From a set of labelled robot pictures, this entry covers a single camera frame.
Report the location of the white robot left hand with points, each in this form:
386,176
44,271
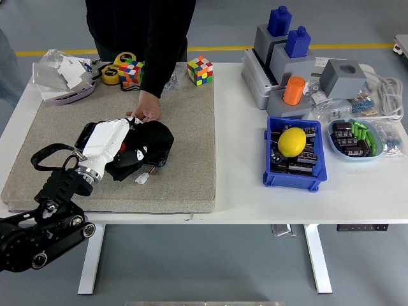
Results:
106,137

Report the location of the person's left hand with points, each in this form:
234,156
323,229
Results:
148,106

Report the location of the black film-wrapped panel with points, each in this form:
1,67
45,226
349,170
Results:
84,134

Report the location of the black rag with red patch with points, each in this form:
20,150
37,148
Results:
156,137

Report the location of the person's left forearm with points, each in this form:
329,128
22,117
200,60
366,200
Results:
156,79

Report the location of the black table control panel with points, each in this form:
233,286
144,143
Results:
363,227

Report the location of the clear bag of screws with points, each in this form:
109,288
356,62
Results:
175,79

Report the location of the colourful puzzle cube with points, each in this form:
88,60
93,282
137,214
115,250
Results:
132,71
200,70

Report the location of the yellow tape measure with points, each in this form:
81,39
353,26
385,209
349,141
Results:
110,75
125,58

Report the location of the purple tray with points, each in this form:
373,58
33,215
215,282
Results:
76,95

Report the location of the grey-brown mat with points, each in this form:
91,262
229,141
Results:
185,159

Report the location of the white plastic box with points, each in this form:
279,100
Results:
48,76

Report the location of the clear plastic bag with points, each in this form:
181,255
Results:
52,55

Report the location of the grey junction box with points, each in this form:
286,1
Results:
255,83

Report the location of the white table leg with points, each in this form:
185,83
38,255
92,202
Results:
317,255
90,255

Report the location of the person in background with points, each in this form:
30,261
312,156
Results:
6,70

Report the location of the grey block with slot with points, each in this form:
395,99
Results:
263,41
293,68

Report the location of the dark cylindrical capacitor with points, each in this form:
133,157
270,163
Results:
310,131
307,158
341,134
358,149
301,168
341,126
276,157
345,141

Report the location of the grey block with round hole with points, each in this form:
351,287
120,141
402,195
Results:
341,81
293,110

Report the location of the orange cylinder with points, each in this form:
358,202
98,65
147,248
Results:
294,90

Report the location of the yellow lemon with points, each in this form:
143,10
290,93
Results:
291,141

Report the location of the blue bottle-shaped block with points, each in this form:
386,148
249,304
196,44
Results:
280,20
298,41

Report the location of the blue plastic bin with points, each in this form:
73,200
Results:
296,181

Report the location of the small white adapter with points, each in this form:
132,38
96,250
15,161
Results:
317,95

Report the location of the clear bag with plug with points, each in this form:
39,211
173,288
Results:
331,111

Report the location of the green battery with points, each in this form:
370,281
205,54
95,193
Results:
371,140
359,123
355,132
361,133

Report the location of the light blue dish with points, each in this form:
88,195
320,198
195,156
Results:
357,158

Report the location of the bag of blue resistors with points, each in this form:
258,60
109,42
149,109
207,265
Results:
365,105

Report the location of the bag of small blue parts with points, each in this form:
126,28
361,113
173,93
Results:
390,140

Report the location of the white cart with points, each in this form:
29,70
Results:
401,46

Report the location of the metal bracket under table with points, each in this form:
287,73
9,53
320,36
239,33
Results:
282,230

